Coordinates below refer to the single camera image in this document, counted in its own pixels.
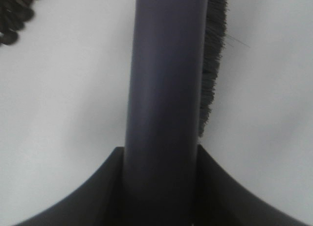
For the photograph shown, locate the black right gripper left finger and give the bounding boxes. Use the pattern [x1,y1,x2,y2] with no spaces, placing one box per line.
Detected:
[17,147,124,226]

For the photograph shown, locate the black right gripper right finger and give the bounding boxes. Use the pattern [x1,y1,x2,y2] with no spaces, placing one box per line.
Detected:
[193,145,304,226]

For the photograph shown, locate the purple hand brush black bristles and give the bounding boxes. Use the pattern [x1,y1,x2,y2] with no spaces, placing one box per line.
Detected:
[121,0,239,226]

